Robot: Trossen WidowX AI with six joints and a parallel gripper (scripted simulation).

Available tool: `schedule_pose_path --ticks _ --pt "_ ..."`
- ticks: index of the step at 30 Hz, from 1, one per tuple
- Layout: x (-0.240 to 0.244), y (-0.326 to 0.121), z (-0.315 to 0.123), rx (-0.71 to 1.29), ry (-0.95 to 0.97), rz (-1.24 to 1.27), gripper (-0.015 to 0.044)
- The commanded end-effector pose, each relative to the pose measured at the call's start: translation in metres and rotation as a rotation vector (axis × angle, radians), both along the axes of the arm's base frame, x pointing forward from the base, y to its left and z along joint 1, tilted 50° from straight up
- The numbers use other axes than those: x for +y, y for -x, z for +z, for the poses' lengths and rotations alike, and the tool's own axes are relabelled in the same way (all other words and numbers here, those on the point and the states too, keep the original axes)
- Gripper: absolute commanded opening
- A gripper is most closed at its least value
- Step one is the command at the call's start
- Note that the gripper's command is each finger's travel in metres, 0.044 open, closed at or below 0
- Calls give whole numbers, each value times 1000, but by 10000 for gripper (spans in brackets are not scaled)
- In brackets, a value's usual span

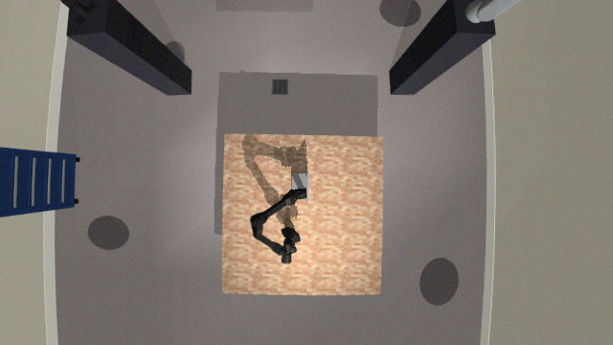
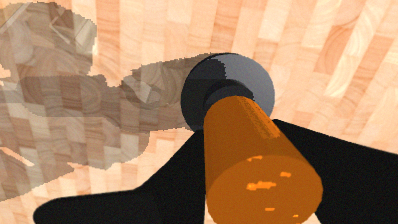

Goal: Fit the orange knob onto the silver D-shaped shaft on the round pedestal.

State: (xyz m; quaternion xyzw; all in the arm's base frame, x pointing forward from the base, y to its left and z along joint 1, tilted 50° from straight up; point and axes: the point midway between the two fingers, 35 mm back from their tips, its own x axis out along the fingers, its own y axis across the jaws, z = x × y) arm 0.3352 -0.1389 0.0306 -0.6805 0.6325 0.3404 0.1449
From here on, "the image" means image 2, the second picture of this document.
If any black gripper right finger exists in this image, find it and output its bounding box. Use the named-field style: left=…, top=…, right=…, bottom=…
left=272, top=119, right=398, bottom=224

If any grey round pedestal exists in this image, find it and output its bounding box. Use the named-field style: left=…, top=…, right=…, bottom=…
left=180, top=52, right=276, bottom=132

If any orange knob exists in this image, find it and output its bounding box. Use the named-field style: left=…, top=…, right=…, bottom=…
left=204, top=96, right=323, bottom=224

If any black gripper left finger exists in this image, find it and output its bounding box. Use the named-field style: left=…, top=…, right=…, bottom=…
left=33, top=129, right=206, bottom=224

